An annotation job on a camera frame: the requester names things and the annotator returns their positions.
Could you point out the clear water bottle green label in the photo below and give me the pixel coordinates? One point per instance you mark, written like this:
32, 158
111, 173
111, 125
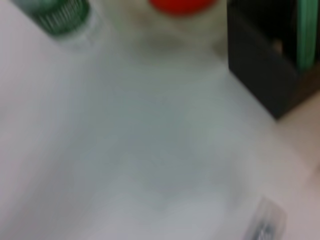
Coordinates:
62, 17

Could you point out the green and white pen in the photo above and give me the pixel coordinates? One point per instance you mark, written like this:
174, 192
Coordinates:
306, 37

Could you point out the grey glitter marker pen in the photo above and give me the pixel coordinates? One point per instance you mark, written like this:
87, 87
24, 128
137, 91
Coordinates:
268, 222

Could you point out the red-orange toy orange fruit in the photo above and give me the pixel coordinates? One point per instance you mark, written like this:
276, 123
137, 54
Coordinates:
180, 6

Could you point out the black mesh pen holder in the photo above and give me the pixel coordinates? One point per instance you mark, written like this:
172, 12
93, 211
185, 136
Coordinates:
262, 62

